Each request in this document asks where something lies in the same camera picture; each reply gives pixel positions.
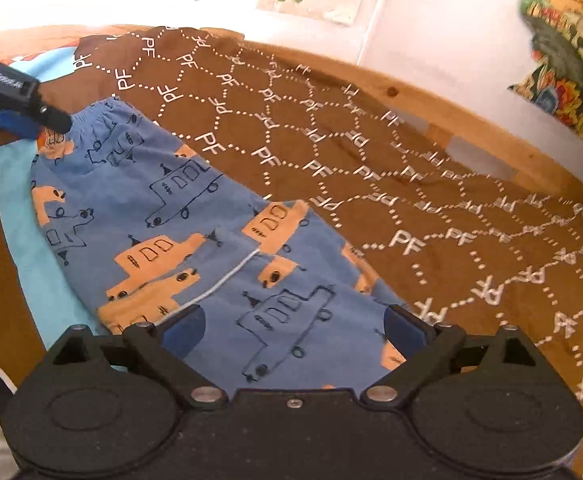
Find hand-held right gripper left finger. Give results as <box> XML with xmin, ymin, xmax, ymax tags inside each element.
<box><xmin>46</xmin><ymin>305</ymin><xmax>228</xmax><ymax>409</ymax></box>

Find colourful floral cushion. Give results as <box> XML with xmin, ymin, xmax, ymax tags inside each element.
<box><xmin>509</xmin><ymin>0</ymin><xmax>583</xmax><ymax>144</ymax></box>

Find blue pants with orange print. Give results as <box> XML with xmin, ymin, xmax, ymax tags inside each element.
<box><xmin>29</xmin><ymin>97</ymin><xmax>425</xmax><ymax>395</ymax></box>

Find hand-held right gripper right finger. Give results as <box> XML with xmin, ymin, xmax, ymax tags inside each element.
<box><xmin>360</xmin><ymin>305</ymin><xmax>545</xmax><ymax>407</ymax></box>

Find brown patterned blanket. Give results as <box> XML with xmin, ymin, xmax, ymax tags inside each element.
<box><xmin>72</xmin><ymin>25</ymin><xmax>583</xmax><ymax>480</ymax></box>

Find wooden bed frame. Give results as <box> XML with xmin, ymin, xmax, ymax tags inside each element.
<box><xmin>0</xmin><ymin>24</ymin><xmax>583</xmax><ymax>211</ymax></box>

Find white wall conduit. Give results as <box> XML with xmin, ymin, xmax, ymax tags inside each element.
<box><xmin>359</xmin><ymin>0</ymin><xmax>395</xmax><ymax>64</ymax></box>

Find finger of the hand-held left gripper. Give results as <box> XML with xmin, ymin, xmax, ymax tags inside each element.
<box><xmin>0</xmin><ymin>111</ymin><xmax>41</xmax><ymax>141</ymax></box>
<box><xmin>30</xmin><ymin>101</ymin><xmax>73</xmax><ymax>134</ymax></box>

